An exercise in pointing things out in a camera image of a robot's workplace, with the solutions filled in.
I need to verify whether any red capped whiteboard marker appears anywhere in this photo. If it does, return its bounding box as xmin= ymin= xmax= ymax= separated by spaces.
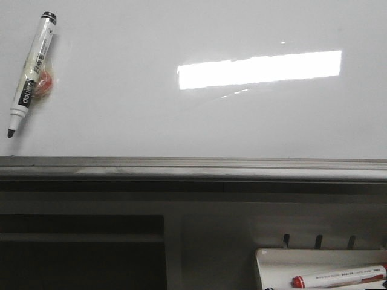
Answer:
xmin=291 ymin=264 xmax=386 ymax=288

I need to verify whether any white glossy whiteboard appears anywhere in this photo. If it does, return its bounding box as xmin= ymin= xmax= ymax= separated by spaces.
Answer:
xmin=1 ymin=1 xmax=386 ymax=160

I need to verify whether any grey aluminium whiteboard frame rail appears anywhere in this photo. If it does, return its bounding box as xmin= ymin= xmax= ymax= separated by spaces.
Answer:
xmin=1 ymin=156 xmax=386 ymax=192

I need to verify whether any white metal pen tray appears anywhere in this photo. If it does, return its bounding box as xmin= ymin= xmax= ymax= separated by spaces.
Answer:
xmin=255 ymin=248 xmax=386 ymax=289

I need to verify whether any red round magnet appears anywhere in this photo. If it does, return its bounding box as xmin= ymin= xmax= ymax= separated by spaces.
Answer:
xmin=33 ymin=69 xmax=53 ymax=98

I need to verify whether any white black whiteboard marker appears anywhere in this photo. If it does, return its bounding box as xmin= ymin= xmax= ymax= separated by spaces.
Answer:
xmin=7 ymin=11 xmax=57 ymax=138

